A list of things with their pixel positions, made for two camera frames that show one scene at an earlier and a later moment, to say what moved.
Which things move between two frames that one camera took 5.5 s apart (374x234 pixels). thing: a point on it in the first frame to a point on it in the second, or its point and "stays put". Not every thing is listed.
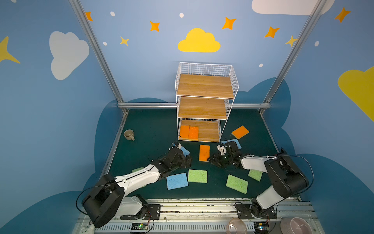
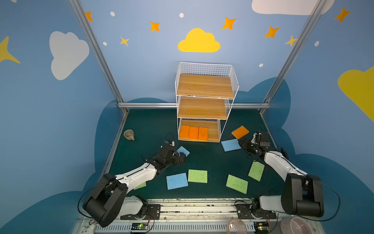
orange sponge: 193,133 stays put
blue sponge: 185,151 stays put
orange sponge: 184,132 stays put
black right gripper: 220,159 to 248,146
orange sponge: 204,153 to 203,133
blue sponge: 235,140 stays put
